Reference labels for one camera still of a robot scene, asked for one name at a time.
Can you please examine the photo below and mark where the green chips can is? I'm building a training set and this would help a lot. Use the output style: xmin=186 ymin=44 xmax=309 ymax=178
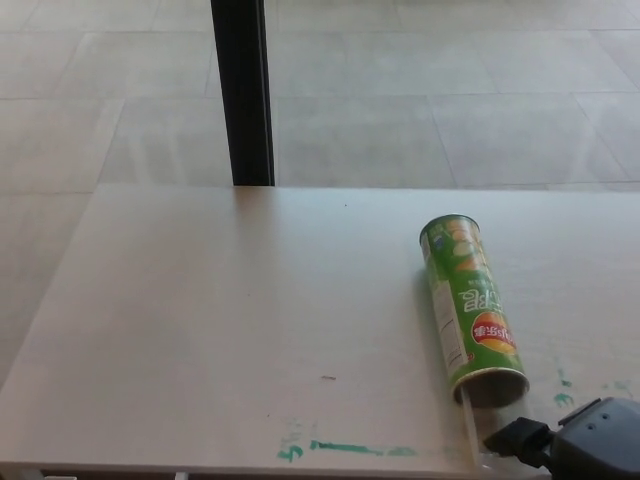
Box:
xmin=418 ymin=213 xmax=530 ymax=407

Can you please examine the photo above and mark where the black vertical post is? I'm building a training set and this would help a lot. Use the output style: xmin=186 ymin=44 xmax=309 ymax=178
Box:
xmin=210 ymin=0 xmax=276 ymax=188

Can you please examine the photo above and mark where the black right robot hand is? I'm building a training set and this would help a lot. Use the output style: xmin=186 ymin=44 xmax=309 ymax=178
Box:
xmin=484 ymin=397 xmax=640 ymax=480

